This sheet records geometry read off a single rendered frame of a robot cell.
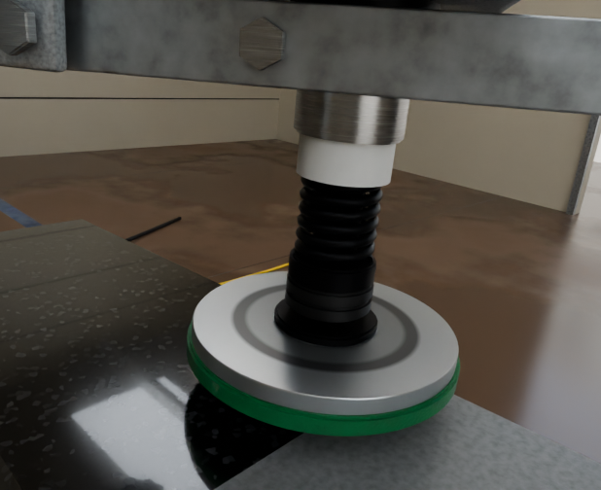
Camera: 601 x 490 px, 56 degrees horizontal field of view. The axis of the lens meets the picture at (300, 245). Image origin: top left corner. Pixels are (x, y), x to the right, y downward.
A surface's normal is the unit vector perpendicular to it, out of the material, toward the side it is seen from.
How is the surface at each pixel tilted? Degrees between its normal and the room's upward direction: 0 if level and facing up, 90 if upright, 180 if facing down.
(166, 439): 0
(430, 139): 90
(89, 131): 90
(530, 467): 0
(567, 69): 90
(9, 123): 90
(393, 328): 0
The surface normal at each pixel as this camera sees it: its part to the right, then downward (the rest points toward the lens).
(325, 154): -0.48, 0.25
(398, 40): -0.22, 0.31
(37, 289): 0.10, -0.94
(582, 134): -0.69, 0.18
